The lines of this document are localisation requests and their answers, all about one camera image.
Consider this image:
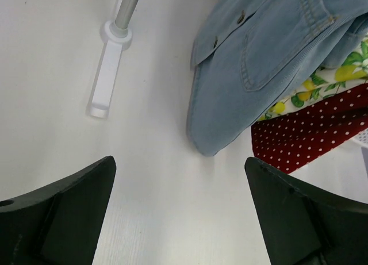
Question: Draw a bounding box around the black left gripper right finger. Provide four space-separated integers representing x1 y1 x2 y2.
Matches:
244 158 367 264

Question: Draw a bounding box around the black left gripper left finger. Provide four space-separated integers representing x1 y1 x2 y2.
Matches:
1 156 116 264

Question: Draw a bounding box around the red polka dot skirt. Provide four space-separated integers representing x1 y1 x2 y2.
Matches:
251 84 367 174

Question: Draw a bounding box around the lemon print skirt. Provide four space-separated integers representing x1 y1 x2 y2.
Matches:
258 37 367 122

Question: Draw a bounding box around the light blue denim skirt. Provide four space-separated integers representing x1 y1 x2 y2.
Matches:
187 0 367 156

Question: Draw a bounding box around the white perforated plastic basket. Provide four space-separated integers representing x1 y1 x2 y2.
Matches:
352 129 368 149

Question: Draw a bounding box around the metal clothes rack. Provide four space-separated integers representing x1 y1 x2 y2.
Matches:
87 0 139 119

